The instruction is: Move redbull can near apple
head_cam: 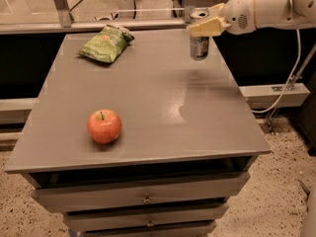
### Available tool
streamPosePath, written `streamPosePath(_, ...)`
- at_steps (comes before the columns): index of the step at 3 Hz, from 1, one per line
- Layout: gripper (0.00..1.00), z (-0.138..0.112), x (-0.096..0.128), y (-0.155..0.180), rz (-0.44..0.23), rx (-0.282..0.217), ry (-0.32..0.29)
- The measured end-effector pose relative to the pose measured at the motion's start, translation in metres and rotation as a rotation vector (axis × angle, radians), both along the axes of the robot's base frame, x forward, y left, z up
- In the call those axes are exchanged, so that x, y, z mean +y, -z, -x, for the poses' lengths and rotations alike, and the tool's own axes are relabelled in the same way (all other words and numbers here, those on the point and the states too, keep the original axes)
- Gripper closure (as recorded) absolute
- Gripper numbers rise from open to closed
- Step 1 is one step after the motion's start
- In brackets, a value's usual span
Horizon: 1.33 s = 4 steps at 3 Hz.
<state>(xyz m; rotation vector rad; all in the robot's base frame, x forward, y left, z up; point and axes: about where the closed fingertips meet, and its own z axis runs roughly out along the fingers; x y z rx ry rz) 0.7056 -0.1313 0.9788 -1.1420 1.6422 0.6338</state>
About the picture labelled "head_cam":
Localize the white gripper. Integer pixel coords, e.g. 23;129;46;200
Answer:
187;0;256;38

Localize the silver blue redbull can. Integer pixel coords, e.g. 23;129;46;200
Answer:
190;8;209;60

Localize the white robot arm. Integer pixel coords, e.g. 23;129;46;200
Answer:
187;0;316;37

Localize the red apple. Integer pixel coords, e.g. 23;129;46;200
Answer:
87;110;121;144

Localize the green chip bag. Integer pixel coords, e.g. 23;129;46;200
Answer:
78;25;134;64

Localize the grey drawer cabinet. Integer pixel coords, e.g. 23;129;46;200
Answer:
4;27;273;237

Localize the top grey drawer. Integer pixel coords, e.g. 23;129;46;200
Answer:
32;172;250;212

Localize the grey drawer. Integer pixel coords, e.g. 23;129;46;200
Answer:
63;202;228;232
84;221;216;237
32;172;250;212

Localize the middle grey drawer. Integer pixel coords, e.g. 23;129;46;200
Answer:
63;202;228;232

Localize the bottom grey drawer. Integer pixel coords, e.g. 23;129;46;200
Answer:
84;221;216;237

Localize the metal window rail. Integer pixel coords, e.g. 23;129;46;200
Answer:
0;18;187;35

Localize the white cable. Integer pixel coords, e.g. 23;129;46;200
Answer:
250;29;302;115

